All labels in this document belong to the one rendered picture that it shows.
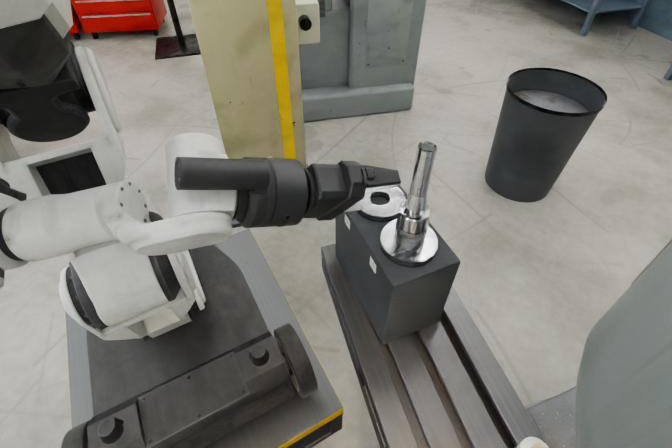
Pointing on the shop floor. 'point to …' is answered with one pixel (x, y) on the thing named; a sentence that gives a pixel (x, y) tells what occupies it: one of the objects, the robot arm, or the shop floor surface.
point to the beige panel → (248, 45)
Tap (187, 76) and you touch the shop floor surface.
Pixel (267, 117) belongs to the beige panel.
